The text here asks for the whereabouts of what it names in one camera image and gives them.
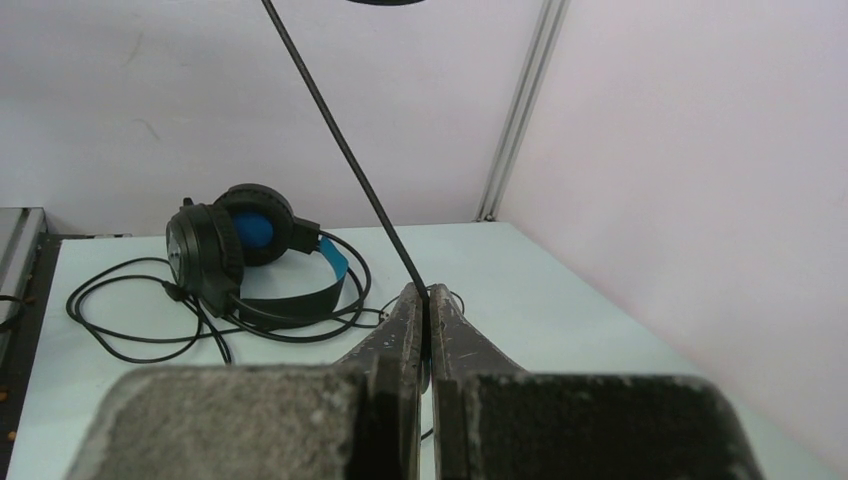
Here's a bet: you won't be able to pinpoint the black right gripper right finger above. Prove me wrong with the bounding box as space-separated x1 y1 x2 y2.
429 284 763 479

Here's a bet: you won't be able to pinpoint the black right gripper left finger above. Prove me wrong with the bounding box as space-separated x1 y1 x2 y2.
67 286 423 479

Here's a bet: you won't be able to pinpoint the thin black headphone cable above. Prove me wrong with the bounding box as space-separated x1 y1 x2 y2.
259 0 432 299

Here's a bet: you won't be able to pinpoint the blue black headphones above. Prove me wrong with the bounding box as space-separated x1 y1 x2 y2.
165 183 371 344

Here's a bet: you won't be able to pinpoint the black cable with two plugs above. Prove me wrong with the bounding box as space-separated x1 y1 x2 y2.
64 256 399 367

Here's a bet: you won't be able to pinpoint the aluminium frame rail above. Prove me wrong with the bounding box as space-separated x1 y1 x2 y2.
474 0 571 222

